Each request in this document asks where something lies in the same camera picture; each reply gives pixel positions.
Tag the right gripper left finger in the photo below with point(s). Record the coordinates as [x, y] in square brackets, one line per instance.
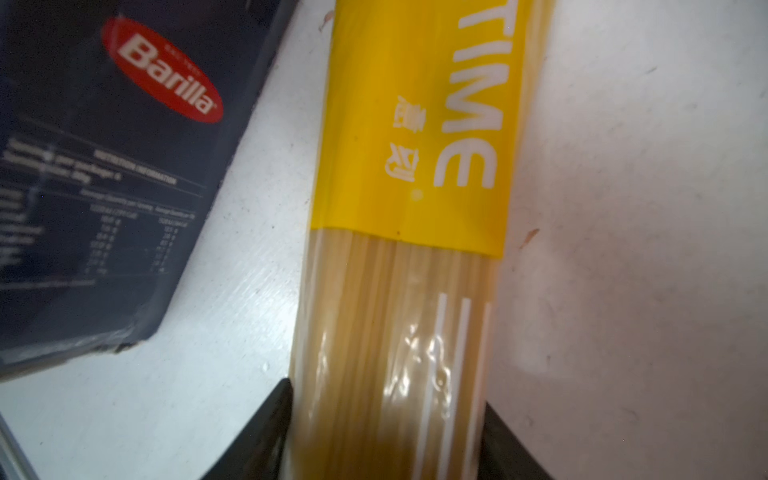
[257, 451]

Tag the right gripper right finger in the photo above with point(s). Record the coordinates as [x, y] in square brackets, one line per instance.
[502, 455]

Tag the yellow Pastatime bag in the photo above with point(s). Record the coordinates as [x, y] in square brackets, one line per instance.
[424, 107]

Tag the blue Barilla pasta box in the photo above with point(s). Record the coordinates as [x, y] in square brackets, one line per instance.
[119, 121]

